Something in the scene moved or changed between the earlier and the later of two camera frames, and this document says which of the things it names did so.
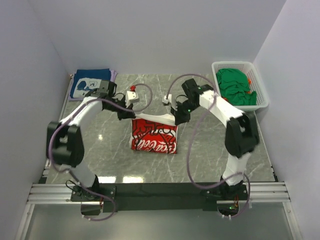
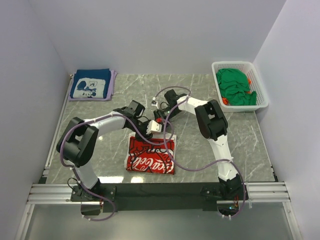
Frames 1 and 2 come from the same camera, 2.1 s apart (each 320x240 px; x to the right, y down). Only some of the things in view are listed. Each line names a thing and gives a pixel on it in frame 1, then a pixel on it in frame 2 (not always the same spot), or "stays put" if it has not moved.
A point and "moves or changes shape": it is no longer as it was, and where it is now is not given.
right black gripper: (180, 116) → (160, 114)
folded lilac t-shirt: (113, 74) stays put
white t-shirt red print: (154, 133) moves or changes shape
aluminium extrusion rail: (54, 194) stays put
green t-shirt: (234, 86) stays put
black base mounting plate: (162, 195) stays put
